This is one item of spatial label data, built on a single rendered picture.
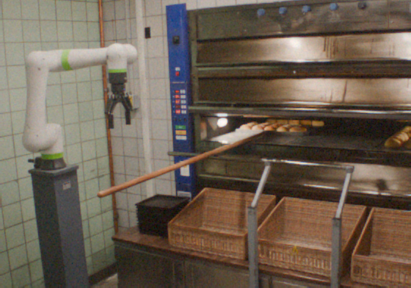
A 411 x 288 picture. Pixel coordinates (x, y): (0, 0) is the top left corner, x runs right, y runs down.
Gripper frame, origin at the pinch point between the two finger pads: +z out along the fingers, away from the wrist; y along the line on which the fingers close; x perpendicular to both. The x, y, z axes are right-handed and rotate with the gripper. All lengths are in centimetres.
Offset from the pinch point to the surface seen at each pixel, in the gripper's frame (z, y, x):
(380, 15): -54, -101, 109
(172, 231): 77, -59, -10
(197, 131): 20, -108, -17
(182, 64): -27, -106, -27
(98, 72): -22, -108, -106
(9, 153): 27, -19, -111
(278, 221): 73, -91, 50
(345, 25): -49, -102, 88
